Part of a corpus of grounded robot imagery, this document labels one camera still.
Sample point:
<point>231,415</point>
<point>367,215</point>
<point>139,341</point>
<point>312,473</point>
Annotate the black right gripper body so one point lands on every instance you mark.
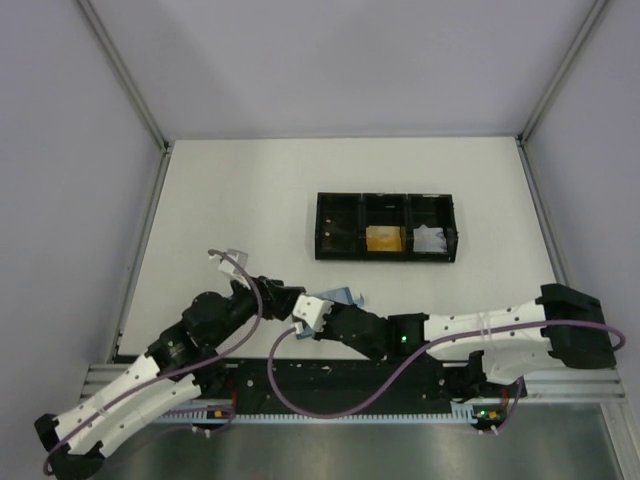
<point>328,330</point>

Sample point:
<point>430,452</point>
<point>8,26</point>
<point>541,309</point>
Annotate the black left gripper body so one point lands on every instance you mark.
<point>244,300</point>

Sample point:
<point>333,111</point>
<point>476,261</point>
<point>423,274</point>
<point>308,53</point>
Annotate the blue leather card holder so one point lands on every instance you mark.
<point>340,296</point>

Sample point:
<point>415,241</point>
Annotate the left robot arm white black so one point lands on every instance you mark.
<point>184,363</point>

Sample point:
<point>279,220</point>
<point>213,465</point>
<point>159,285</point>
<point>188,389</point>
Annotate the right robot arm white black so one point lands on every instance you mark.
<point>561,327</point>

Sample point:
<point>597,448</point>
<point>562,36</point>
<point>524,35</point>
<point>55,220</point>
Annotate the black VIP cards stack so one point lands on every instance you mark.
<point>339,233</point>

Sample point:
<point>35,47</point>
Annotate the gold cards stack in tray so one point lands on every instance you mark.
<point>380,238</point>

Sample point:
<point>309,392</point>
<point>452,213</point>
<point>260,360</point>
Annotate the silver cards stack in tray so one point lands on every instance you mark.
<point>429,240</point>

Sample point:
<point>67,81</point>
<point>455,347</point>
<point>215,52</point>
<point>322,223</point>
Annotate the black three-compartment tray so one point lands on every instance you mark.
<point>408,211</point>

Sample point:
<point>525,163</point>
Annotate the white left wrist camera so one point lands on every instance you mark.
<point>232,264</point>

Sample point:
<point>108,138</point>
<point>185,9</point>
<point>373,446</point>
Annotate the aluminium frame profile left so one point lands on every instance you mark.
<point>100,375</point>

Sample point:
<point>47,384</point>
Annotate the aluminium frame profile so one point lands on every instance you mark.
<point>100,375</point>
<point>559,387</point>

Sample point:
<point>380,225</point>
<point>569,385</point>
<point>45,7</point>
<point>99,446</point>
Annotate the aluminium frame profile right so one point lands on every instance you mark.
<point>559,387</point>

